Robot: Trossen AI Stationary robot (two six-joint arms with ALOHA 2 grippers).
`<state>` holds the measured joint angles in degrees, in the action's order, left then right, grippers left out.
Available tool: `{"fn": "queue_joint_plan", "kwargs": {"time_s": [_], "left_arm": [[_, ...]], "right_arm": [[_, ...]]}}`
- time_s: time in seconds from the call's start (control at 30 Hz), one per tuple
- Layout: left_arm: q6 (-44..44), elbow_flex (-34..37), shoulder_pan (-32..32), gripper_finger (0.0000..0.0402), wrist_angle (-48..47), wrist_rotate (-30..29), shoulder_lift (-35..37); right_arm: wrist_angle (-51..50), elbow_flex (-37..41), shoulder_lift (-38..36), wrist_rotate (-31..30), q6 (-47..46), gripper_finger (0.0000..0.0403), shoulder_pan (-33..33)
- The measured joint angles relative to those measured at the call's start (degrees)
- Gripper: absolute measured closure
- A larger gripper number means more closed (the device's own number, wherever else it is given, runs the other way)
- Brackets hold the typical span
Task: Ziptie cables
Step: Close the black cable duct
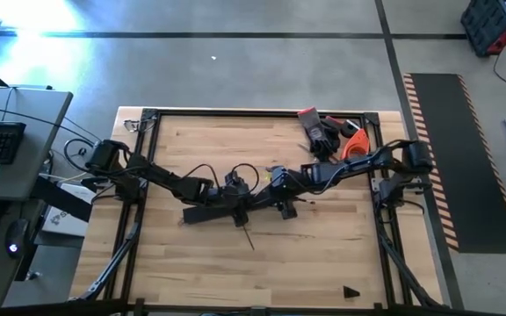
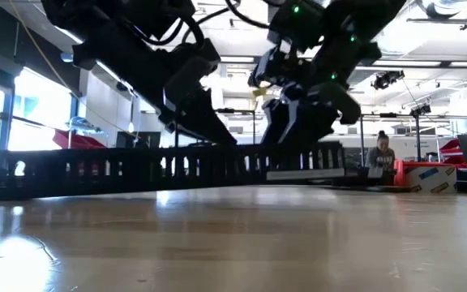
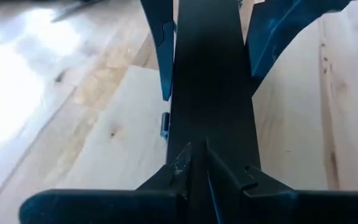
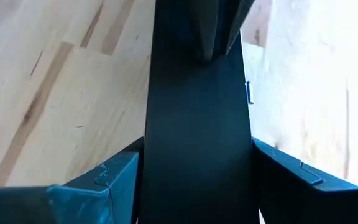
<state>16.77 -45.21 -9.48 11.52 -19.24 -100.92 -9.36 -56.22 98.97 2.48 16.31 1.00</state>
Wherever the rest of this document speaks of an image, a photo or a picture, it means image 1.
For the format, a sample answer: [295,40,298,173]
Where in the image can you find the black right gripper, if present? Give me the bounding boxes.
[255,164,320,219]

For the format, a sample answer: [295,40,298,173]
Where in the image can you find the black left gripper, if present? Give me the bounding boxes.
[211,171,254,228]

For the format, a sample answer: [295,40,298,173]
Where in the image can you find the coloured cable bundle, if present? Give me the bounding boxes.
[177,197,317,226]

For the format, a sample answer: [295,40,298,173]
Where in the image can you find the grey black work glove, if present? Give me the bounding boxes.
[322,114,347,133]
[296,106,343,162]

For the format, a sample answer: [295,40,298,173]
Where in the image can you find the black tape roll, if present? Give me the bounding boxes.
[338,118,361,139]

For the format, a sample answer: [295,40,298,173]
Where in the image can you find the orange tape dispenser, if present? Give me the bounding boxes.
[339,128,372,162]

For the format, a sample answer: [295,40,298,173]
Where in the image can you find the clear safety glasses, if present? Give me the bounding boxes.
[123,117,154,133]

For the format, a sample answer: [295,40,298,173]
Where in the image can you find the black flat bar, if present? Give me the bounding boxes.
[30,175,94,224]

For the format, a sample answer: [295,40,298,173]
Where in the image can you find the white printed box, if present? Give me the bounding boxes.
[40,182,95,239]

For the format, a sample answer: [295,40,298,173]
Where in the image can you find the black hazard striped floor mat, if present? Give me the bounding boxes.
[401,72,506,255]

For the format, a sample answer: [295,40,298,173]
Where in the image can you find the grey desk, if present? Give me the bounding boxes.
[0,85,75,309]

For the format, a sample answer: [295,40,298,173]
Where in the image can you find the black computer mouse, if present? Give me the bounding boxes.
[4,218,31,261]

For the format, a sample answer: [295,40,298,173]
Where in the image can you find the black red tool case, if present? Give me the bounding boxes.
[459,0,506,58]

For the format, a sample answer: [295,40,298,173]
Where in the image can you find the black aluminium table frame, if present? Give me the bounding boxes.
[67,107,445,316]

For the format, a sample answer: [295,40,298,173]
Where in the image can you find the black desk cable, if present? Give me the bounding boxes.
[0,103,100,148]

